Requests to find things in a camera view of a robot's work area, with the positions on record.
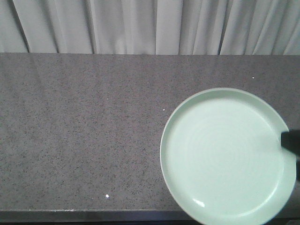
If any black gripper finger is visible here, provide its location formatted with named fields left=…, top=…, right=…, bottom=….
left=280, top=129, right=300, bottom=157

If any light green round plate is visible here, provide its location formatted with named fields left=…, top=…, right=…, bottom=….
left=160, top=88, right=296, bottom=225

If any white pleated curtain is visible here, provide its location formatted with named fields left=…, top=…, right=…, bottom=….
left=0, top=0, right=300, bottom=55

